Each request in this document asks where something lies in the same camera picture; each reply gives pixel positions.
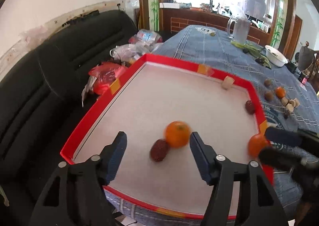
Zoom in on small orange mandarin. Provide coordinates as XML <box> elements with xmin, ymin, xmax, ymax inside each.
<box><xmin>248</xmin><ymin>134</ymin><xmax>270</xmax><ymax>158</ymax></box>

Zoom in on large orange mandarin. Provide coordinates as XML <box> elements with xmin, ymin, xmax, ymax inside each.
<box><xmin>275</xmin><ymin>86</ymin><xmax>286</xmax><ymax>99</ymax></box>

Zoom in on white cake cube top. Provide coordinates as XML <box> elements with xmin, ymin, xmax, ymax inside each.
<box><xmin>221</xmin><ymin>76</ymin><xmax>235</xmax><ymax>90</ymax></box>

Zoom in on white cake cube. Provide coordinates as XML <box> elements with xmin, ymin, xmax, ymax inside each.
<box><xmin>281</xmin><ymin>97</ymin><xmax>289</xmax><ymax>106</ymax></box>
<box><xmin>221</xmin><ymin>76</ymin><xmax>235</xmax><ymax>90</ymax></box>
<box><xmin>294</xmin><ymin>98</ymin><xmax>300</xmax><ymax>108</ymax></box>

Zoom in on red date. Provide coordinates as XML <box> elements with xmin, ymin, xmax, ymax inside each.
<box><xmin>245</xmin><ymin>100</ymin><xmax>255</xmax><ymax>115</ymax></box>
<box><xmin>150</xmin><ymin>139</ymin><xmax>170</xmax><ymax>162</ymax></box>
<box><xmin>283</xmin><ymin>110</ymin><xmax>290</xmax><ymax>119</ymax></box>

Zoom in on red date by cakes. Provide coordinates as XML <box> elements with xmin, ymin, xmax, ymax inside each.
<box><xmin>283</xmin><ymin>110</ymin><xmax>290</xmax><ymax>119</ymax></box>

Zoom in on white hexagonal cake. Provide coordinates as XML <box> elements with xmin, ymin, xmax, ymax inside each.
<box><xmin>286</xmin><ymin>103</ymin><xmax>294</xmax><ymax>113</ymax></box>

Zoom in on white cake cube middle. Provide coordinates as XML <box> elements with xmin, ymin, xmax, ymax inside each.
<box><xmin>294</xmin><ymin>98</ymin><xmax>300</xmax><ymax>108</ymax></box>

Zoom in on white round cake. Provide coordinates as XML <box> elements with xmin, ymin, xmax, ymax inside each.
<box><xmin>289</xmin><ymin>99</ymin><xmax>296</xmax><ymax>107</ymax></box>

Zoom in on blue plaid tablecloth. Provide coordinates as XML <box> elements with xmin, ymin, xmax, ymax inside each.
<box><xmin>105</xmin><ymin>25</ymin><xmax>318</xmax><ymax>225</ymax></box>

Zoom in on white cake cube left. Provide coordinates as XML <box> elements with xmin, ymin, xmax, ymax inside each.
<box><xmin>281</xmin><ymin>97</ymin><xmax>289</xmax><ymax>106</ymax></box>

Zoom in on pink white card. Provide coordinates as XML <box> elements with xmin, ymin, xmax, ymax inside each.
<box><xmin>298</xmin><ymin>82</ymin><xmax>307</xmax><ymax>91</ymax></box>

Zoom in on black red canister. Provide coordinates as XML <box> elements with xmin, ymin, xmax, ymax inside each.
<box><xmin>298</xmin><ymin>69</ymin><xmax>310</xmax><ymax>84</ymax></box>

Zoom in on brown longan fruit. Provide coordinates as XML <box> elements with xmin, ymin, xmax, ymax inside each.
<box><xmin>264</xmin><ymin>79</ymin><xmax>272</xmax><ymax>88</ymax></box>

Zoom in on white bowl with leaves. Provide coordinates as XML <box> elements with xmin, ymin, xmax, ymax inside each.
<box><xmin>265</xmin><ymin>45</ymin><xmax>288</xmax><ymax>67</ymax></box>

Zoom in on dark plum right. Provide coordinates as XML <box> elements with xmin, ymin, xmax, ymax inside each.
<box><xmin>255</xmin><ymin>57</ymin><xmax>265</xmax><ymax>65</ymax></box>

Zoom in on black sofa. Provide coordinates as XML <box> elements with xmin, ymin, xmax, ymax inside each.
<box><xmin>1</xmin><ymin>10</ymin><xmax>137</xmax><ymax>225</ymax></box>

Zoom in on green leafy vegetables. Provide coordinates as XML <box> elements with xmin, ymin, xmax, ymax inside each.
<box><xmin>230</xmin><ymin>41</ymin><xmax>271</xmax><ymax>69</ymax></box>

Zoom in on red white box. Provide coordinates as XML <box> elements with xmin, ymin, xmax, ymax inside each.
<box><xmin>61</xmin><ymin>54</ymin><xmax>268</xmax><ymax>219</ymax></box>

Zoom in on red plastic bag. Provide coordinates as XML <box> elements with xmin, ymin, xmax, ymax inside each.
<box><xmin>81</xmin><ymin>62</ymin><xmax>128</xmax><ymax>106</ymax></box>

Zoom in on clear glass pitcher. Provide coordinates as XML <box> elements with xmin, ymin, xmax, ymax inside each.
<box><xmin>226</xmin><ymin>15</ymin><xmax>250</xmax><ymax>44</ymax></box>

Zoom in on clear plastic bag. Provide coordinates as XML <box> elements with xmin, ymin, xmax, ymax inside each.
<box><xmin>110</xmin><ymin>29</ymin><xmax>163</xmax><ymax>62</ymax></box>

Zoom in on wooden cabinet counter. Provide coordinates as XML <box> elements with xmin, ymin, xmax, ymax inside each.
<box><xmin>159</xmin><ymin>9</ymin><xmax>271</xmax><ymax>46</ymax></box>

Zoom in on grey bag on post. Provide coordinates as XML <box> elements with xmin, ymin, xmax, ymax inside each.
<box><xmin>298</xmin><ymin>41</ymin><xmax>318</xmax><ymax>71</ymax></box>

